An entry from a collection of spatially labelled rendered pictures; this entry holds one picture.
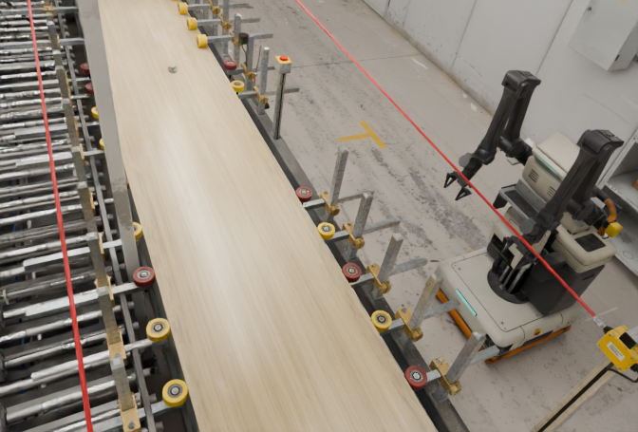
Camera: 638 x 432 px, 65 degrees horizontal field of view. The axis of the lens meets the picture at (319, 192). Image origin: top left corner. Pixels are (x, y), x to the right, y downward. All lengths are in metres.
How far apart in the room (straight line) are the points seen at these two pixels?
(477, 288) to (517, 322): 0.28
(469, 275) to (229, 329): 1.71
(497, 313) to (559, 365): 0.55
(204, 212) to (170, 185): 0.23
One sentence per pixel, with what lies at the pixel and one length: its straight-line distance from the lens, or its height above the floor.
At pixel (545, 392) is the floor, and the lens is 3.31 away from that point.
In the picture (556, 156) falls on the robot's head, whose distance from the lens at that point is 2.42.
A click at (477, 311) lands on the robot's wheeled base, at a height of 0.26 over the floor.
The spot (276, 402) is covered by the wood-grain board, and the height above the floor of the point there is 0.90.
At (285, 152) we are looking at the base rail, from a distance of 2.98.
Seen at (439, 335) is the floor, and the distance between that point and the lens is 3.21.
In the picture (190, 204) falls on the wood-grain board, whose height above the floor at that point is 0.90.
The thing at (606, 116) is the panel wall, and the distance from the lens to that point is 4.55.
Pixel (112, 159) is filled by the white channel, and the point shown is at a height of 1.41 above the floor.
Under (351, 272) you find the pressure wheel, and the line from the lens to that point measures 2.14.
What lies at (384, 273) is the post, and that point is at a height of 0.90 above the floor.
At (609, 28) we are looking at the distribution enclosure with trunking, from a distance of 4.22.
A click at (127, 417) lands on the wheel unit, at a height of 0.85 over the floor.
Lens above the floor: 2.54
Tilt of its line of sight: 42 degrees down
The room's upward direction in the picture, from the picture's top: 11 degrees clockwise
